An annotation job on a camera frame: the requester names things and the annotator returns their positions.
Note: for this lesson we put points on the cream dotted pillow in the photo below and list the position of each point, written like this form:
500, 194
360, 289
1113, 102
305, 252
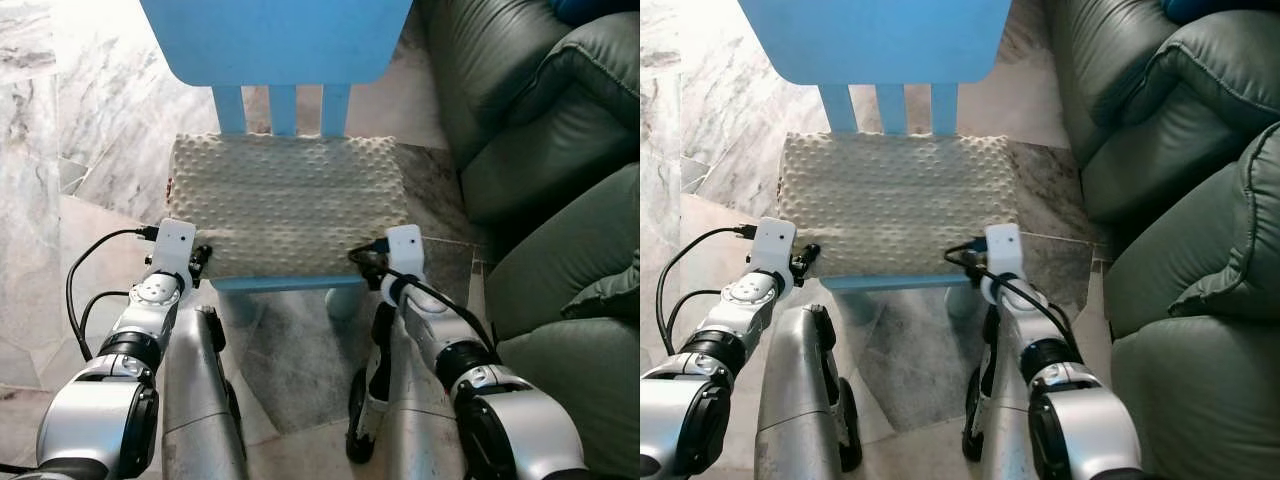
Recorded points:
285, 200
895, 200

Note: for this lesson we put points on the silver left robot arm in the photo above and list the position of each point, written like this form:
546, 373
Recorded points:
100, 410
690, 410

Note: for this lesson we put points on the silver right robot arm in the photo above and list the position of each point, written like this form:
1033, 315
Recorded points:
500, 410
1080, 420

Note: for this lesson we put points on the dark green leather sofa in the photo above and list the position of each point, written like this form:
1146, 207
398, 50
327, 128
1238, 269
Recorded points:
560, 180
1180, 200

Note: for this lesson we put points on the silver left robot leg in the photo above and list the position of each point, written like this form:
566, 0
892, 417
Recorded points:
800, 400
200, 400

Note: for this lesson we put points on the silver robot leg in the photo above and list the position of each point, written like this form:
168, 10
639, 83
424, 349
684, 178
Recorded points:
200, 400
400, 400
1000, 400
800, 400

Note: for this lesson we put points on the silver right robot leg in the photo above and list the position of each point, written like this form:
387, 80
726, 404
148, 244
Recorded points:
1000, 400
400, 400

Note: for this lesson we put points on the light blue wooden chair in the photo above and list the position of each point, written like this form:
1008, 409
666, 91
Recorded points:
280, 40
880, 40

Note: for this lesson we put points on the dark blue cushion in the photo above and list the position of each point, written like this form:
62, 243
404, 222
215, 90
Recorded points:
1215, 8
590, 8

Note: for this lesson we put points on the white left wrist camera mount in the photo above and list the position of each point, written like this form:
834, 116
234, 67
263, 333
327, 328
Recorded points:
772, 245
174, 245

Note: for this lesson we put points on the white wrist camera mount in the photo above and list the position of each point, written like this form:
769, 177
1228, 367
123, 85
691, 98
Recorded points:
1004, 248
405, 250
772, 245
174, 245

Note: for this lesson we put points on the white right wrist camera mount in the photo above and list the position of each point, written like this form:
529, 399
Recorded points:
1004, 248
405, 250

